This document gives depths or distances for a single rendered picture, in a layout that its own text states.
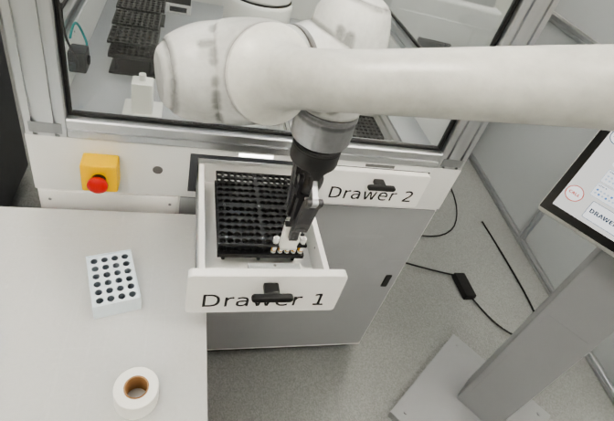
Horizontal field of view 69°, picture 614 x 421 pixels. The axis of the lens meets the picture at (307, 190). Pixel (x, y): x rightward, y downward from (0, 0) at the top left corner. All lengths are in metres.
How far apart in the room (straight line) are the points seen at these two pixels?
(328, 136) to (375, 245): 0.79
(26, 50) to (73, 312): 0.48
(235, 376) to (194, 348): 0.84
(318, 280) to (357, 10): 0.49
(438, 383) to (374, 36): 1.57
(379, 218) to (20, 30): 0.92
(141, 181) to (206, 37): 0.66
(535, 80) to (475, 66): 0.04
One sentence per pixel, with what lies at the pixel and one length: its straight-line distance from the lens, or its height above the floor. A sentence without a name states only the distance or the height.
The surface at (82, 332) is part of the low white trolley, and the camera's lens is 0.93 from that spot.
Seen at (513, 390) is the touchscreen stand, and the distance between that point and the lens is 1.77.
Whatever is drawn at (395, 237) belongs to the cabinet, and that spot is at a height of 0.68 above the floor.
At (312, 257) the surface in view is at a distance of 0.96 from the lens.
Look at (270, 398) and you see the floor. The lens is 1.72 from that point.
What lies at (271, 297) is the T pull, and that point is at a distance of 0.80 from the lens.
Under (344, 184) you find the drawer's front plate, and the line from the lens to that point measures 1.12.
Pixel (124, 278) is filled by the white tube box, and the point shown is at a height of 0.80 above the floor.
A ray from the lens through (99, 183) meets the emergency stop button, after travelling 1.01.
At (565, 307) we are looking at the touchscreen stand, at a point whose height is 0.68.
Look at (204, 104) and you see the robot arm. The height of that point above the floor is 1.31.
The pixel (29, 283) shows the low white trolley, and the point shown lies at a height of 0.76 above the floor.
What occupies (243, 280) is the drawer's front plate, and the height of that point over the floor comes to 0.91.
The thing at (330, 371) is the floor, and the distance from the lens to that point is 1.82.
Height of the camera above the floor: 1.55
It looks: 39 degrees down
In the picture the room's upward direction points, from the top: 17 degrees clockwise
